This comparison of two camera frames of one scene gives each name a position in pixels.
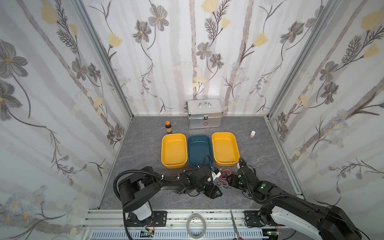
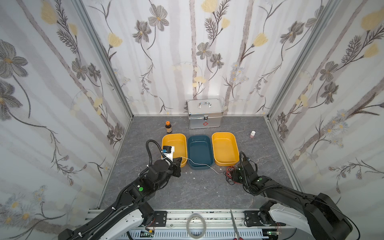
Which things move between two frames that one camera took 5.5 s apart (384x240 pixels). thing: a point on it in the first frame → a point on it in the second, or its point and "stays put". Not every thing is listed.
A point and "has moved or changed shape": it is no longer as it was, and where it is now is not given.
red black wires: (223, 180) has moved or changed shape
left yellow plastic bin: (174, 150) stays put
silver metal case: (204, 113) stays put
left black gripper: (210, 188) → (176, 167)
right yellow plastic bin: (225, 149) stays put
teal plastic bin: (198, 146) stays put
